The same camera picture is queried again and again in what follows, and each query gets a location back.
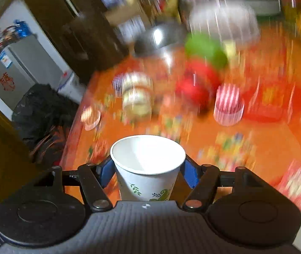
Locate white paper cup leaf print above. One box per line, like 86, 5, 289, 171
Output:
110, 135, 186, 201

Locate red dotted cupcake liner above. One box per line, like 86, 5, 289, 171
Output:
213, 83, 245, 127

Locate black bag on chair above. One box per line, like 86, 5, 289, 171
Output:
12, 84, 79, 167

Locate white box on floor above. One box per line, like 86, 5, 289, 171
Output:
57, 70, 86, 104

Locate purple dotted cupcake liner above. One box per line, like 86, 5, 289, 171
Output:
112, 74, 124, 98

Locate clear glass jar white bands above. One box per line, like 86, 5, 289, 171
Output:
122, 72, 154, 121

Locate dark brown pitcher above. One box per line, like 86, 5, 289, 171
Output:
60, 13, 129, 83

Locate grey refrigerator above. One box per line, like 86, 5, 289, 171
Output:
0, 35, 63, 109

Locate steel colander bowl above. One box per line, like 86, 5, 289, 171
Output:
134, 22, 188, 57

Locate white mesh food cover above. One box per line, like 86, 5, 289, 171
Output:
188, 0, 260, 44

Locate blue water bottle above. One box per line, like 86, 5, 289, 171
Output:
13, 19, 32, 39

